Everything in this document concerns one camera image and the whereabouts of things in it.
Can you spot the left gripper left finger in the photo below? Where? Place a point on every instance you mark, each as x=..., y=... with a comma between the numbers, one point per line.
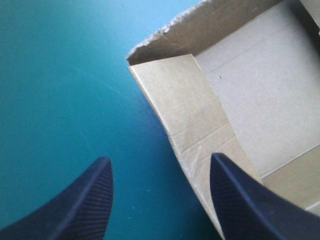
x=75, y=210

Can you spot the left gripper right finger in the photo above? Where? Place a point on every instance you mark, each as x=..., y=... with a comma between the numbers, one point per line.
x=250, y=210

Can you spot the brown cardboard box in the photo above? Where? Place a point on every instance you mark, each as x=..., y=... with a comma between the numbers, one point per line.
x=237, y=87

